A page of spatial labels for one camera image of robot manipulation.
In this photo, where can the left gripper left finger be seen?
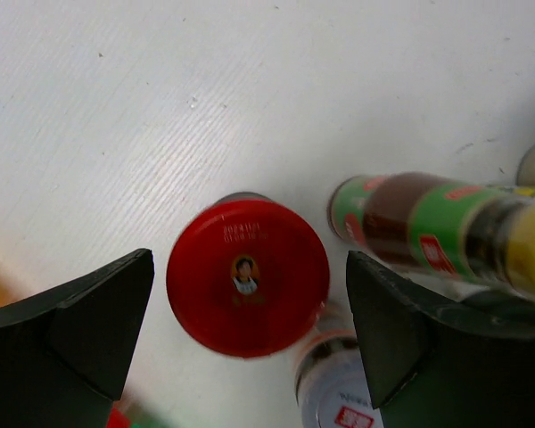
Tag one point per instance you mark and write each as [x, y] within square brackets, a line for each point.
[65, 353]

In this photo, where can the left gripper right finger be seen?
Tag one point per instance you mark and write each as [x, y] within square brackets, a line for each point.
[431, 361]

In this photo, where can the white lid sauce jar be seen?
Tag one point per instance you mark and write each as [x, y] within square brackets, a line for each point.
[329, 378]

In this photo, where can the red lid chili sauce jar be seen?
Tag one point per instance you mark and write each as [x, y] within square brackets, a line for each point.
[248, 277]

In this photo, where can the red plastic bin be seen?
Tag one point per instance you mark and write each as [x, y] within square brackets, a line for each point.
[118, 417]

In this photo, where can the green plastic bin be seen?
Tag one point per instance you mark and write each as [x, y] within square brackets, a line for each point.
[143, 416]

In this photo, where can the green label sauce bottle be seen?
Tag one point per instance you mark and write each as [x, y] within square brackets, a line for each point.
[418, 222]

